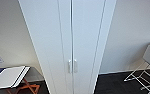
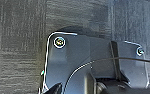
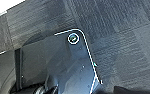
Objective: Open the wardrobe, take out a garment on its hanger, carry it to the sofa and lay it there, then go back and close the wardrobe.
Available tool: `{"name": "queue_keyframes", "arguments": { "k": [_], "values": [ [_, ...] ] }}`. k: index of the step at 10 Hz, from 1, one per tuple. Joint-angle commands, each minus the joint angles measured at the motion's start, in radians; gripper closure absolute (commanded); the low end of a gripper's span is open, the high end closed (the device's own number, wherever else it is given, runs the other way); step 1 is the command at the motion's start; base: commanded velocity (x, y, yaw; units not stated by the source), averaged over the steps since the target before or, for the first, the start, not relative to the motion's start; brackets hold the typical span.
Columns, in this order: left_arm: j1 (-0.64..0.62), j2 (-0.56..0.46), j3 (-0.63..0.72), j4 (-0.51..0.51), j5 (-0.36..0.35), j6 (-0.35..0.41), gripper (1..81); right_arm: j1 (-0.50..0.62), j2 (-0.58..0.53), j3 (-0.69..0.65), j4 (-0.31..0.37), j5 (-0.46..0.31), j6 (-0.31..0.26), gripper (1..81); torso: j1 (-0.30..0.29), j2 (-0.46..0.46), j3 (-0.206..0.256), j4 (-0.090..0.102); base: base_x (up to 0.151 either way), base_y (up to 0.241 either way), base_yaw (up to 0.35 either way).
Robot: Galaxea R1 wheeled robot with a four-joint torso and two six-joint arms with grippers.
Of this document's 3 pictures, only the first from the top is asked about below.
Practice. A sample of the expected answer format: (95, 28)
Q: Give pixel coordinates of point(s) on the white wardrobe door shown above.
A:
(91, 40)
(44, 40)

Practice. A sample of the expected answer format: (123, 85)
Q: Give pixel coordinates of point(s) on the white wardrobe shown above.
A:
(91, 10)

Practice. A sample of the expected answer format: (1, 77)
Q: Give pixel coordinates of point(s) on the orange stand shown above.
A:
(27, 87)

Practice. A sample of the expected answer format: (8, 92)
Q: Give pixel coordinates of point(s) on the white flat board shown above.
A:
(9, 77)

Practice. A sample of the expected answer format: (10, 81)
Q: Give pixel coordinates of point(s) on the grey chair white legs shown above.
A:
(149, 55)

